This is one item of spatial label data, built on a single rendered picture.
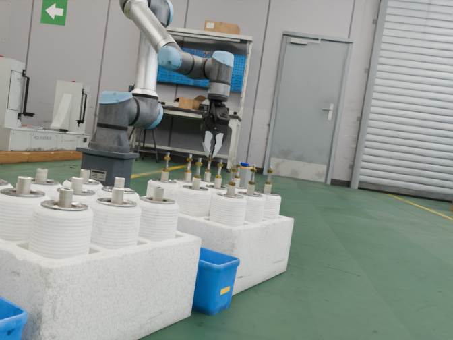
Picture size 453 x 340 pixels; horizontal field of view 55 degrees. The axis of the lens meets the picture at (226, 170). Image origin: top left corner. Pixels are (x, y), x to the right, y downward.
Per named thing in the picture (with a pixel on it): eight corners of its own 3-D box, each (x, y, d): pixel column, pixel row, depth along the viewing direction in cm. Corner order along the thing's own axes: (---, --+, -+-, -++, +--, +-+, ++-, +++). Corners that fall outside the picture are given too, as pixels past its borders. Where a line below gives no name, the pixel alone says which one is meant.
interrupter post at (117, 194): (107, 204, 82) (109, 187, 82) (116, 203, 84) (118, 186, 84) (116, 206, 81) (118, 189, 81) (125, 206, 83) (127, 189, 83)
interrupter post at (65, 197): (53, 207, 72) (56, 187, 72) (65, 206, 74) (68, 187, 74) (63, 210, 71) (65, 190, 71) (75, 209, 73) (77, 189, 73)
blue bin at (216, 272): (115, 280, 112) (121, 235, 111) (143, 272, 122) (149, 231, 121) (212, 318, 97) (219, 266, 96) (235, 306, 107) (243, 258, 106)
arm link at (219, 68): (220, 55, 156) (239, 55, 151) (216, 86, 157) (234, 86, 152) (206, 50, 150) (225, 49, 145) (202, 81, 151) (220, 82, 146)
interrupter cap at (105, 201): (87, 202, 81) (87, 197, 81) (116, 200, 88) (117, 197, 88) (115, 210, 78) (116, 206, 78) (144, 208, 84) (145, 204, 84)
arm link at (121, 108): (89, 121, 165) (94, 86, 164) (118, 125, 175) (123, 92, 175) (108, 124, 157) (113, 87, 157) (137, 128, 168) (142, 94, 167)
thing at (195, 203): (174, 253, 121) (183, 189, 120) (168, 243, 130) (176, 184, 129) (206, 254, 124) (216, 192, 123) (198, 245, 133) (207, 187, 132)
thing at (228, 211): (243, 265, 119) (253, 200, 117) (212, 265, 114) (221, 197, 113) (228, 255, 127) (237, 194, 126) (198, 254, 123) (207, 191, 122)
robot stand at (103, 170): (65, 227, 160) (75, 146, 158) (86, 219, 178) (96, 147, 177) (114, 235, 158) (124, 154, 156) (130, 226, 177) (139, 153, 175)
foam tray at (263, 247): (116, 259, 131) (124, 200, 129) (191, 243, 164) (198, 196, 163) (226, 299, 111) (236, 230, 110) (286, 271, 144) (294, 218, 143)
